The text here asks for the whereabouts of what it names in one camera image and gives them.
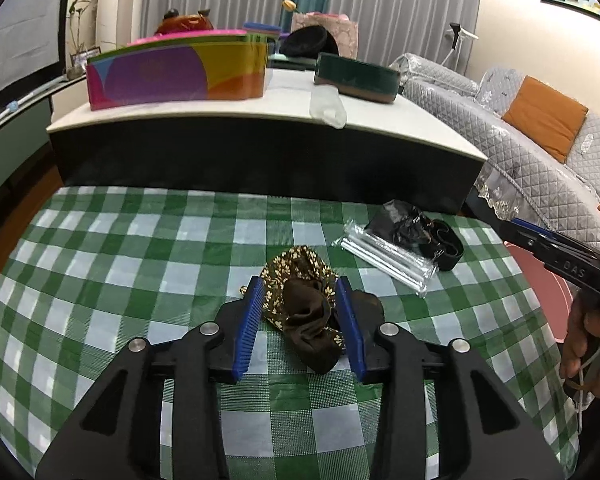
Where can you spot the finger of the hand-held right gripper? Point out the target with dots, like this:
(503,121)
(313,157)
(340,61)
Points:
(555,252)

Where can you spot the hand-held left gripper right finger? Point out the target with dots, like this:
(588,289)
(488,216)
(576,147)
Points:
(351,330)

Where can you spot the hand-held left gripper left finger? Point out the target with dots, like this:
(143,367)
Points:
(247,330)

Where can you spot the pink bin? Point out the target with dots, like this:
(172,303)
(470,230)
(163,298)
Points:
(545,290)

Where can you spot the brown floral cloth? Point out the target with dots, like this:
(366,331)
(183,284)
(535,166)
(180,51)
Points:
(305,310)

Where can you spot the person's right hand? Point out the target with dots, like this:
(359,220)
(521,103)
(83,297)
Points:
(572,340)

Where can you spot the clear packet of straws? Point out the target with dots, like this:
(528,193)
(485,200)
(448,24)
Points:
(385,257)

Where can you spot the sofa with grey quilted cover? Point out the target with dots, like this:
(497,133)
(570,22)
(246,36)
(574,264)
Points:
(530,160)

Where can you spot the orange cushion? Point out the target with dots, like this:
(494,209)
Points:
(545,117)

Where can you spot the black plastic bag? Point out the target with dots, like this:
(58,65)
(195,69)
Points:
(395,222)

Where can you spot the green checked tablecloth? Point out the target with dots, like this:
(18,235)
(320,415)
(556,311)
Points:
(130,260)

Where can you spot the grey cushion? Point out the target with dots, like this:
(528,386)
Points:
(497,87)

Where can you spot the white top coffee table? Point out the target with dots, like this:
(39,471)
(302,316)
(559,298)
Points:
(230,150)

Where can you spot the white stand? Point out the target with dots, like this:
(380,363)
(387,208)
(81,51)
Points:
(455,35)

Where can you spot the clear plastic cup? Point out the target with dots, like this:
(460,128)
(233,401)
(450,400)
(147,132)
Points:
(327,105)

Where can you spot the dark green box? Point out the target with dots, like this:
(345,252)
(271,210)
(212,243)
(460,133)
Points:
(355,77)

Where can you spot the colourful box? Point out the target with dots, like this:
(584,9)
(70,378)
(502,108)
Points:
(170,75)

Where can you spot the dark flat tray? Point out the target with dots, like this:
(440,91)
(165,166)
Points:
(292,62)

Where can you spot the black hat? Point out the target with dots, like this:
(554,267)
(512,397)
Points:
(307,42)

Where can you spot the pink gift bag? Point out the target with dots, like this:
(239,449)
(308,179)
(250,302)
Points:
(347,32)

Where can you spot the television cabinet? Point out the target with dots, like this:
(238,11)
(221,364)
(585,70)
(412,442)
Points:
(20,135)

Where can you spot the blue box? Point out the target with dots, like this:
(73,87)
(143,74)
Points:
(262,27)

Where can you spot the red teapot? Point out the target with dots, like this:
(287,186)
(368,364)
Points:
(182,22)

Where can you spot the white rod with blue grip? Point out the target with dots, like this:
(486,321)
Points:
(12,106)

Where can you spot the yellow flower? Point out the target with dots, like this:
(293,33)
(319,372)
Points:
(290,5)

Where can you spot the green stem plant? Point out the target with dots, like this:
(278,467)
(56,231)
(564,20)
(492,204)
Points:
(77,20)

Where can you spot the television with white cover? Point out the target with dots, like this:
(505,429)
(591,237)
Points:
(15,45)

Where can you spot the photo frame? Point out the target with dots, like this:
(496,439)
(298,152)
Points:
(85,57)

